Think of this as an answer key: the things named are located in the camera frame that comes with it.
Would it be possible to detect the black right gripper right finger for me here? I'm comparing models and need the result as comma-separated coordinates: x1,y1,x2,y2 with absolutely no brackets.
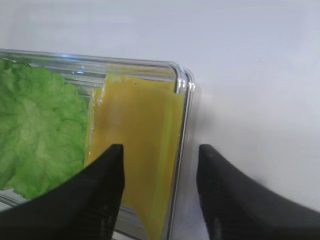
196,144,320,240

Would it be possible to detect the yellow cheese slice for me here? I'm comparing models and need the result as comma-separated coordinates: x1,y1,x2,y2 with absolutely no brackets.
100,73,185,240

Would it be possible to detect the green lettuce leaf in box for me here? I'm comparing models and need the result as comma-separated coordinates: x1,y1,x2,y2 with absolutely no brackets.
0,59,88,199

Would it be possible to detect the clear box with lettuce cheese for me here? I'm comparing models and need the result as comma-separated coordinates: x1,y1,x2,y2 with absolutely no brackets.
0,49,193,240

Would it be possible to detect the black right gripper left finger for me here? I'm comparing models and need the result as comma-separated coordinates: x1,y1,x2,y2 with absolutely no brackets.
0,144,125,240

